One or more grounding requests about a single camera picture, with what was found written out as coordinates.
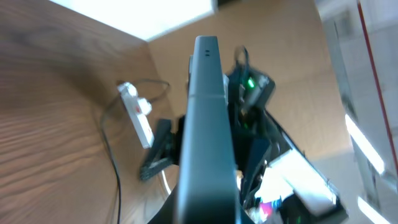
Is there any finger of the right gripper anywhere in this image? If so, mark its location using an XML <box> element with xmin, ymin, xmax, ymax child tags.
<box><xmin>139</xmin><ymin>119</ymin><xmax>174</xmax><ymax>181</ymax></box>

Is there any Galaxy S25 smartphone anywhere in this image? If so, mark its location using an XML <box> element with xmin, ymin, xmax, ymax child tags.
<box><xmin>174</xmin><ymin>36</ymin><xmax>240</xmax><ymax>223</ymax></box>

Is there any black USB charging cable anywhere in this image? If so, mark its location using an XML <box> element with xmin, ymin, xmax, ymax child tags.
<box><xmin>99</xmin><ymin>78</ymin><xmax>172</xmax><ymax>224</ymax></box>

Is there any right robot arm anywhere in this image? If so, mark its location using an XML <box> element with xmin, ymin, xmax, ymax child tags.
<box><xmin>139</xmin><ymin>46</ymin><xmax>348</xmax><ymax>223</ymax></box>

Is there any white USB charger adapter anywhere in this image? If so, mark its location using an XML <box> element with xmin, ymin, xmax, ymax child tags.
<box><xmin>136</xmin><ymin>98</ymin><xmax>152</xmax><ymax>116</ymax></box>

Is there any white power strip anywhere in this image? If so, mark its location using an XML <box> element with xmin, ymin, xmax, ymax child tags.
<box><xmin>118</xmin><ymin>82</ymin><xmax>154</xmax><ymax>149</ymax></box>

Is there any white power strip cord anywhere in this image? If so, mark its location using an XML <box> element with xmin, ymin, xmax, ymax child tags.
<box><xmin>160</xmin><ymin>169</ymin><xmax>172</xmax><ymax>196</ymax></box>

